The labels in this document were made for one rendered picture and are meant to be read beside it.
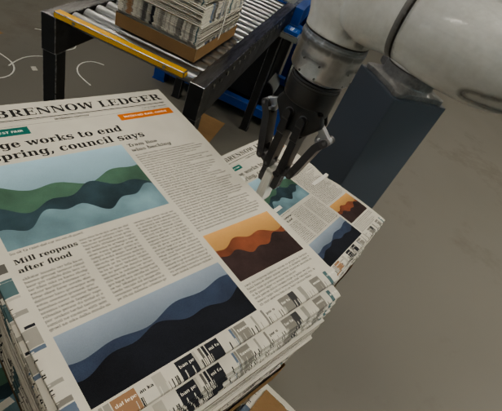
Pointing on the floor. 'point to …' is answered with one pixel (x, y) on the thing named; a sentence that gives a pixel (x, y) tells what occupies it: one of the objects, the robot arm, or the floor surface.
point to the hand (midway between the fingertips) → (267, 183)
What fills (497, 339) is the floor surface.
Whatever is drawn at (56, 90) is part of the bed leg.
